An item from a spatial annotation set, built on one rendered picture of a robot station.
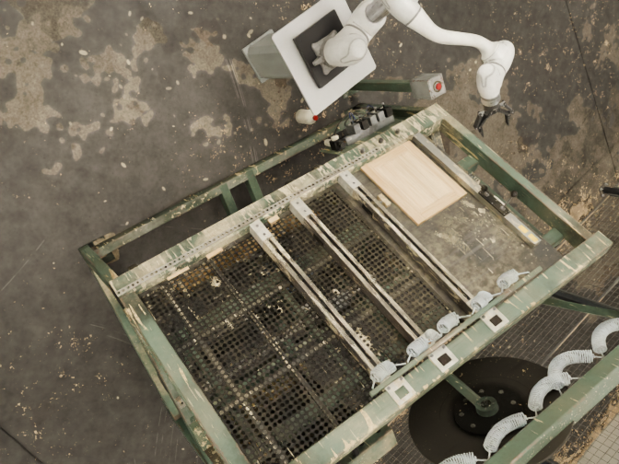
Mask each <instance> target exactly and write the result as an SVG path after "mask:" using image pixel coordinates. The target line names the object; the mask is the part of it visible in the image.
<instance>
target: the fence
mask: <svg viewBox="0 0 619 464"><path fill-rule="evenodd" d="M413 141H414V142H415V143H416V144H417V145H418V146H419V147H421V148H422V149H423V150H424V151H425V152H426V153H427V154H428V155H429V156H431V157H432V158H433V159H434V160H435V161H436V162H437V163H438V164H440V165H441V166H442V167H443V168H444V169H445V170H446V171H447V172H448V173H449V174H450V175H451V176H452V177H453V178H454V179H455V180H457V181H458V182H459V183H460V184H461V185H462V186H463V187H464V188H465V189H467V190H468V191H469V192H470V193H471V194H472V195H473V196H474V197H475V198H477V199H478V200H479V201H480V202H481V203H482V204H483V205H484V206H486V207H487V208H488V209H489V210H490V211H491V212H492V213H493V214H494V215H496V216H497V217H498V218H499V219H500V220H501V221H502V222H503V223H505V224H506V225H507V226H508V227H509V228H510V229H511V230H512V231H514V232H515V233H516V234H517V235H518V236H519V237H520V238H521V239H523V240H524V241H525V242H526V243H527V244H528V245H529V246H530V247H531V248H534V247H536V246H537V245H538V244H539V243H540V241H541V240H540V239H539V238H538V237H537V236H536V235H535V234H533V233H532V232H531V231H530V230H529V229H528V228H527V227H526V226H525V225H523V224H522V223H521V221H520V220H518V219H517V218H516V217H515V216H514V215H513V214H512V213H509V214H508V215H506V216H503V215H502V214H501V213H500V212H499V211H498V210H497V209H495V208H494V207H493V206H492V205H491V204H490V203H489V202H487V201H486V200H485V199H484V198H483V197H482V196H481V195H480V194H479V193H478V192H479V191H480V190H481V186H480V185H479V184H477V183H476V182H475V181H474V180H473V179H472V178H471V177H469V176H468V175H467V174H466V173H465V172H464V171H463V170H462V169H460V168H459V167H458V166H457V165H456V164H455V163H453V162H452V161H451V160H450V159H449V158H448V157H447V156H445V155H444V154H443V153H442V152H441V151H440V150H439V149H438V148H436V147H435V146H434V145H433V144H432V143H431V142H430V141H428V140H427V139H426V138H425V137H424V136H423V135H422V134H421V133H417V134H415V135H414V136H413ZM521 225H523V226H524V227H525V228H526V229H527V230H529V231H528V232H526V233H524V232H522V231H521V230H520V229H519V226H521ZM530 234H533V235H534V236H535V237H536V238H538V240H537V241H536V242H534V241H533V240H531V239H530V238H529V237H528V235H530Z"/></svg>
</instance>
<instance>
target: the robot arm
mask: <svg viewBox="0 0 619 464"><path fill-rule="evenodd" d="M417 2H418V0H364V1H363V2H361V3H360V4H359V5H358V7H357V8H356V9H355V11H354V12H353V14H352V15H351V17H350V18H349V19H348V20H347V22H346V24H345V26H344V27H343V29H342V30H341V31H340V32H338V33H337V31H336V30H333V31H332V32H331V33H330V34H329V35H327V36H326V37H324V38H323V39H321V40H320V41H318V42H316V43H312V44H311V49H312V50H313V51H314V52H315V54H316V56H317V58H316V59H315V60H314V61H313V62H312V63H313V65H318V64H320V65H321V68H322V72H323V74H324V75H328V74H329V72H330V71H331V70H333V69H334V68H335V67H336V66H349V65H354V64H357V63H359V62H360V61H362V60H363V59H364V57H365V56H366V53H367V50H368V43H369V41H370V40H371V39H372V38H373V36H374V35H375V34H376V33H377V32H378V31H379V29H380V28H381V27H382V26H383V25H384V23H385V21H386V16H387V15H389V14H390V13H391V14H392V15H393V16H394V17H395V18H396V19H398V20H399V21H401V22H402V23H403V24H404V25H405V26H407V27H408V28H410V29H413V30H414V31H416V32H418V33H419V34H421V35H423V36H424V37H426V38H427V39H429V40H431V41H434V42H437V43H441V44H449V45H464V46H473V47H475V48H477V49H478V50H479V51H480V52H481V54H482V60H483V62H484V64H482V65H481V66H480V67H479V69H478V71H477V75H476V84H477V88H478V91H479V93H480V97H481V102H482V103H483V105H484V111H481V112H480V111H478V115H477V117H476V120H475V122H474V125H473V127H474V129H475V130H477V129H478V132H479V133H480V134H481V135H482V137H484V131H483V127H482V126H483V125H484V123H485V121H486V120H487V119H488V118H489V117H490V116H492V115H493V114H496V113H497V112H499V113H503V114H505V120H506V124H507V125H508V126H509V119H510V116H511V114H510V113H513V112H514V111H513V109H512V108H511V107H510V106H509V105H507V103H506V102H505V100H502V102H501V103H499V101H500V88H501V86H502V82H503V78H504V76H505V74H506V72H507V71H508V69H509V68H510V66H511V63H512V61H513V58H514V53H515V50H514V46H513V44H512V43H511V42H510V41H499V42H497V41H495V42H492V41H489V40H487V39H486V38H484V37H482V36H479V35H476V34H471V33H464V32H458V31H450V30H444V29H441V28H439V27H438V26H436V25H435V24H434V23H433V21H432V20H431V19H430V18H429V16H428V15H427V14H426V12H425V11H424V9H423V8H422V7H421V6H420V5H419V4H418V3H417ZM501 106H503V107H505V108H506V109H507V110H503V109H501V108H500V107H501ZM483 115H484V116H483Z"/></svg>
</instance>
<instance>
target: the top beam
mask: <svg viewBox="0 0 619 464"><path fill-rule="evenodd" d="M612 244H613V242H612V241H611V240H610V239H608V238H607V237H606V236H604V235H603V233H602V232H600V231H597V232H596V233H595V234H593V235H592V236H591V237H589V238H588V239H586V240H585V241H584V242H582V243H581V244H580V245H578V246H577V247H576V248H574V249H573V250H571V251H570V252H569V253H568V254H567V255H566V256H564V257H563V258H562V259H561V260H559V261H558V262H556V263H555V264H554V265H552V266H551V267H550V268H548V269H547V270H546V271H544V272H543V273H541V274H540V275H539V276H537V277H536V278H535V279H533V280H532V281H531V282H529V283H528V284H526V285H525V286H524V287H522V288H521V289H520V290H519V291H518V292H517V293H515V294H514V295H513V296H511V297H510V298H508V299H507V300H506V301H504V302H503V303H502V304H500V305H499V306H498V307H496V308H497V309H498V310H499V311H500V312H501V313H502V314H503V315H504V316H505V317H506V318H507V319H508V320H509V322H508V323H507V324H505V325H504V326H503V327H502V328H500V329H499V330H498V331H496V332H493V331H492V330H491V329H490V328H489V327H488V326H487V325H486V324H485V323H484V322H483V321H482V320H481V319H480V320H478V321H477V322H476V323H474V324H473V325H472V326H471V327H470V328H469V329H467V330H466V331H464V332H463V333H462V334H460V335H459V336H458V337H456V338H455V339H454V340H452V341H451V342H449V343H448V344H447V345H446V347H447V348H448V349H449V350H450V351H451V352H452V353H453V354H454V355H455V356H456V357H457V358H458V360H459V361H458V362H456V363H455V364H454V365H452V366H451V367H450V368H448V369H447V370H446V371H444V372H443V373H442V372H441V371H440V370H439V369H438V367H437V366H436V365H435V364H434V363H433V362H432V361H431V360H430V358H428V359H426V360H425V362H423V363H422V364H421V365H419V366H418V367H417V368H415V369H414V370H413V371H411V372H410V373H409V374H407V375H406V376H405V377H403V378H404V379H405V380H406V381H407V382H408V383H409V385H410V386H411V387H412V388H413V389H414V391H415V392H416V393H415V395H414V396H413V397H411V398H410V399H409V400H407V401H406V402H404V403H403V404H402V405H401V406H399V405H398V404H397V403H396V402H395V401H394V399H393V398H392V397H391V396H390V394H389V393H388V392H387V391H386V390H385V391H384V392H383V393H381V394H380V395H379V396H378V397H377V398H376V399H374V400H373V401H371V402H370V403H369V404H367V405H366V406H365V407H363V408H362V409H361V410H359V411H358V412H356V413H355V414H354V415H352V416H351V417H350V418H348V419H347V420H346V421H344V422H343V423H341V424H340V425H339V426H337V427H336V428H335V429H333V430H332V431H331V432H330V433H329V434H327V435H326V436H325V437H323V438H322V439H321V440H319V441H318V442H317V443H315V444H314V445H313V446H311V447H310V448H308V449H307V450H306V451H304V452H303V453H302V454H300V455H299V456H298V457H296V458H295V459H293V460H292V461H291V462H289V463H288V464H335V463H337V462H338V461H339V460H341V459H342V458H343V457H345V456H346V455H347V454H349V453H350V452H351V451H352V450H354V449H355V448H356V447H358V446H359V445H360V444H362V443H363V442H364V441H365V440H367V439H368V438H369V437H371V436H372V435H373V434H375V433H376V432H377V431H379V429H380V428H381V427H383V426H384V425H385V424H387V423H388V422H389V421H391V420H392V419H393V418H395V417H396V416H397V415H398V414H400V413H401V412H403V411H404V410H405V409H406V408H408V407H409V406H410V405H412V404H413V403H414V402H415V401H417V400H418V399H420V398H421V397H422V396H423V395H425V394H426V393H427V392H429V391H430V390H431V389H432V388H434V387H435V386H436V385H437V384H438V383H439V382H441V381H442V380H443V379H445V378H446V377H447V376H449V375H450V374H451V373H453V372H454V371H455V370H456V369H458V368H459V367H460V366H462V365H463V364H464V363H466V362H467V361H468V360H470V359H471V358H472V357H473V356H475V355H476V354H477V353H479V352H480V351H481V350H483V349H484V348H485V347H486V346H487V345H488V344H489V343H491V342H492V341H493V340H495V339H496V338H497V337H499V336H500V335H501V334H502V333H504V332H505V331H507V330H508V329H509V328H510V327H512V326H513V325H514V324H516V323H517V322H518V321H519V320H521V319H522V318H524V317H525V316H526V315H527V314H529V313H530V312H531V311H533V310H534V309H535V308H536V307H538V306H539V305H541V304H542V302H543V301H545V300H546V299H547V298H549V297H550V296H551V295H553V294H554V293H555V292H557V291H558V290H559V289H560V288H562V287H563V286H564V285H566V284H567V283H568V282H570V281H571V280H572V279H574V278H575V277H576V276H577V275H579V274H580V273H582V272H583V271H584V270H585V269H587V268H588V267H589V266H591V265H592V264H593V263H594V262H595V261H596V260H598V259H599V258H600V257H601V256H603V255H604V254H605V253H606V252H607V251H608V249H609V248H610V247H611V246H612ZM394 392H395V394H396V395H397V396H398V397H399V398H400V400H401V399H402V398H403V397H405V396H406V395H407V394H409V391H408V390H407V389H406V388H405V387H404V386H403V385H402V386H401V387H399V388H398V389H397V390H395V391H394Z"/></svg>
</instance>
